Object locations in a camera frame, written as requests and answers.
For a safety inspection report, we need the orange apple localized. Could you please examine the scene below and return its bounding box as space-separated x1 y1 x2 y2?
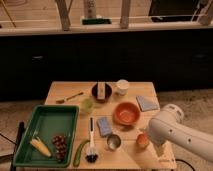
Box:
136 133 149 149

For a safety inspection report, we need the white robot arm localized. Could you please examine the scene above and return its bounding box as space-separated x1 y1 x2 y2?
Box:
146 104 213 163

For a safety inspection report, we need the white paper cup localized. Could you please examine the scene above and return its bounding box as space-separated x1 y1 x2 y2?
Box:
116 79 130 96

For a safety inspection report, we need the green plastic cup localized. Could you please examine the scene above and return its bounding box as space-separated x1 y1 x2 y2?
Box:
80 98 93 114

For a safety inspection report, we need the small metal cup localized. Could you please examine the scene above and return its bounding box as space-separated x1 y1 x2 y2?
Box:
107 134 121 150

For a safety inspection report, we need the dark bowl with wooden block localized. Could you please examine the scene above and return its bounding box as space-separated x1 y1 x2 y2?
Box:
91 82 112 103

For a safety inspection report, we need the orange bowl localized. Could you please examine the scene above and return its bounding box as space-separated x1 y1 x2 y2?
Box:
113 102 140 126

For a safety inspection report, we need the blue sponge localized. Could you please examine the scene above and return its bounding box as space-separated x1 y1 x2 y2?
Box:
97 117 112 137

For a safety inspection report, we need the grey folded cloth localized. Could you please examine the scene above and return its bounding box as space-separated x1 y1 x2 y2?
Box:
136 96 158 112

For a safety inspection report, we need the wooden spoon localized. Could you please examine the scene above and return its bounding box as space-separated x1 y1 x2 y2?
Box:
56 92 84 104

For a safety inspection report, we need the green brush on shelf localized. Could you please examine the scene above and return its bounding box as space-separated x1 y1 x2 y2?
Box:
82 18 112 25

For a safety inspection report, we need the dark red grapes bunch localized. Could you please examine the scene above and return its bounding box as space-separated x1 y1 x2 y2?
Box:
52 135 67 162

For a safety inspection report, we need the green chili pepper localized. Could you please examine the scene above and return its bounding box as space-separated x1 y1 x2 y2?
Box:
73 139 90 167

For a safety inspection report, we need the green plastic tray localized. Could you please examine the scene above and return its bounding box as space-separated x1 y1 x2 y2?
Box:
13 105 79 168

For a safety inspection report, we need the yellow corn cob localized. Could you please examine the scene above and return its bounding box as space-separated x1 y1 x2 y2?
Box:
30 137 52 157

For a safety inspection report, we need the black cable on floor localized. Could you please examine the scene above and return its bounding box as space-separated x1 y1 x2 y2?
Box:
175 158 198 171

